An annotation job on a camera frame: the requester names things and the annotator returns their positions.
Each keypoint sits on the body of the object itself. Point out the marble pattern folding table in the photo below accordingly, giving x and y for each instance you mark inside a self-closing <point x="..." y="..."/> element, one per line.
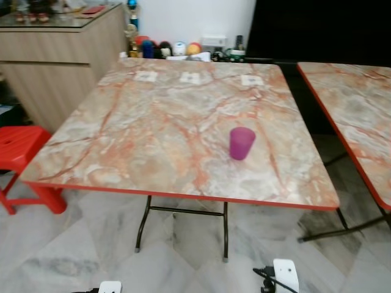
<point x="183" y="128"/>
<point x="357" y="116"/>

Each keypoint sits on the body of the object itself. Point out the black screen panel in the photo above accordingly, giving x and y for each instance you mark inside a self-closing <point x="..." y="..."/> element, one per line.
<point x="317" y="30"/>

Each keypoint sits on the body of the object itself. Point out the purple plastic cup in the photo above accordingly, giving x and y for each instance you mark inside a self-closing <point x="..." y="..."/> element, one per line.
<point x="241" y="144"/>

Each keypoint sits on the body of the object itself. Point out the white paper square label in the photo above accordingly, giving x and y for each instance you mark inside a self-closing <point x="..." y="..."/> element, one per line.
<point x="191" y="78"/>
<point x="252" y="80"/>
<point x="146" y="76"/>

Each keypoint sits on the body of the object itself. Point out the orange yellow ball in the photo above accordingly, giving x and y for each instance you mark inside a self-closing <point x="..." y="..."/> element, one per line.
<point x="193" y="49"/>

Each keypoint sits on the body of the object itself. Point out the white round toy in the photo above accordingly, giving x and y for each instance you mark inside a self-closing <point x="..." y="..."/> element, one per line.
<point x="179" y="48"/>

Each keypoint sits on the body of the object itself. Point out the blue cylinder toy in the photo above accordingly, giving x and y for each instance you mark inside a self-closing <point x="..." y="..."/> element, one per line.
<point x="148" y="49"/>

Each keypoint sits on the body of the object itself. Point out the gold trophy with blue ball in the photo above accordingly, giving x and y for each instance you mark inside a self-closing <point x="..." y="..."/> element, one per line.
<point x="132" y="24"/>

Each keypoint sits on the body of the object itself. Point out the red flat case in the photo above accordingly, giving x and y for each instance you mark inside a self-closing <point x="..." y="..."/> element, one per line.
<point x="93" y="10"/>

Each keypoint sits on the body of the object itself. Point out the wooden cabinet with glass top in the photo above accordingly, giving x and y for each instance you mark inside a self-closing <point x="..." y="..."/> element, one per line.
<point x="58" y="73"/>

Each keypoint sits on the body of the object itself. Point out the red plastic stool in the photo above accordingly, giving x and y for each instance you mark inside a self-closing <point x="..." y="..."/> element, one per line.
<point x="18" y="152"/>

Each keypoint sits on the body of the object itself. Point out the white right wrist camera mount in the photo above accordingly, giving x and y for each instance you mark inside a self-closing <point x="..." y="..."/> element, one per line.
<point x="286" y="273"/>

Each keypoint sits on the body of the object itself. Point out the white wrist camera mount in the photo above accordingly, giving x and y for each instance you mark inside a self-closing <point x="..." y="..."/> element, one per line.
<point x="286" y="273"/>
<point x="110" y="287"/>

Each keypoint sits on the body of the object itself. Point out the white wall socket box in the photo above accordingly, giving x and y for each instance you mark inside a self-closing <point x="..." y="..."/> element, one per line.
<point x="213" y="41"/>

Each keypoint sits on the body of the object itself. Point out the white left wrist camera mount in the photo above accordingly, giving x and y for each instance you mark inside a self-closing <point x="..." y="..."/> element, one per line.
<point x="110" y="287"/>

